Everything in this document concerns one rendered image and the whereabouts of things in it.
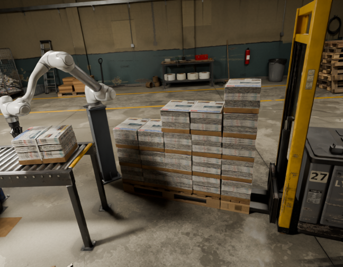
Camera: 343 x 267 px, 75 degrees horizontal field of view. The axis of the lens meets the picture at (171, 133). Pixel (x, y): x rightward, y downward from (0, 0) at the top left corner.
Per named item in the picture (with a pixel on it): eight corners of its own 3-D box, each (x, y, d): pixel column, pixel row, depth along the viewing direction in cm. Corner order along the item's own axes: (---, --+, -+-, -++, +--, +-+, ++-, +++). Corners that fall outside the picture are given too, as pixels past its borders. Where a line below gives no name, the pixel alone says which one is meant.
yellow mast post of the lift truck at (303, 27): (273, 178, 264) (296, 8, 195) (281, 179, 261) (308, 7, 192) (273, 183, 256) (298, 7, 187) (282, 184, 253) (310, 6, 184)
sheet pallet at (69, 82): (99, 90, 864) (96, 74, 841) (91, 95, 788) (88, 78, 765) (68, 91, 870) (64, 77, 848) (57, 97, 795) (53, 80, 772)
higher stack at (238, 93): (224, 187, 269) (228, 78, 219) (250, 191, 260) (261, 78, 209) (219, 209, 236) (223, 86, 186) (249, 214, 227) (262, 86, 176)
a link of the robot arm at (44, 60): (33, 60, 200) (43, 60, 193) (45, 47, 207) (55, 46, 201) (44, 71, 210) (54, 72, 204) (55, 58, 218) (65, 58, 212)
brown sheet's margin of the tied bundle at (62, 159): (78, 146, 211) (77, 142, 209) (65, 161, 185) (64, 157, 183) (61, 147, 211) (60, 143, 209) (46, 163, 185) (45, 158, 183)
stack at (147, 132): (137, 174, 307) (129, 116, 275) (224, 187, 269) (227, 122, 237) (123, 192, 274) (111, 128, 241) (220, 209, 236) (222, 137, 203)
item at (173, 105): (171, 100, 244) (171, 99, 244) (197, 101, 236) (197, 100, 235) (159, 110, 213) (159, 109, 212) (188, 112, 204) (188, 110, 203)
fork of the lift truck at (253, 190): (179, 179, 284) (179, 177, 283) (269, 193, 250) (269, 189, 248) (177, 184, 276) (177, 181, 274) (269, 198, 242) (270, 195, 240)
